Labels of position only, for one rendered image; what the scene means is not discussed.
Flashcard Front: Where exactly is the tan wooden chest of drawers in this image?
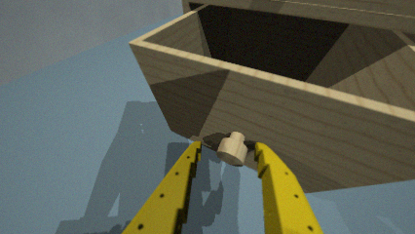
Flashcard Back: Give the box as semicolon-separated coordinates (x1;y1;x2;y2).
182;0;415;43

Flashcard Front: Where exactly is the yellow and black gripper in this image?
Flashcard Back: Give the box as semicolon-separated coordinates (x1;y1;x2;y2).
122;141;323;234

